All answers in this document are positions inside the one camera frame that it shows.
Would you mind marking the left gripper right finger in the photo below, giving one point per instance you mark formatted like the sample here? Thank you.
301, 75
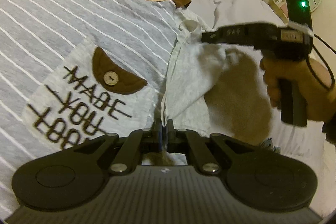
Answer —
193, 146

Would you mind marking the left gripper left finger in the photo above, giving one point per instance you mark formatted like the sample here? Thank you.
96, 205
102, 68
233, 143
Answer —
138, 143

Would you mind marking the small storage shelf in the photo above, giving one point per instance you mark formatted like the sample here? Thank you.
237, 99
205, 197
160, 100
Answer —
280, 8

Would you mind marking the grey striped t-shirt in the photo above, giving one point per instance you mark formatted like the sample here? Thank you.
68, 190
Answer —
75, 70

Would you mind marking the person's right hand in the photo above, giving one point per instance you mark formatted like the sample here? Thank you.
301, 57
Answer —
320, 102

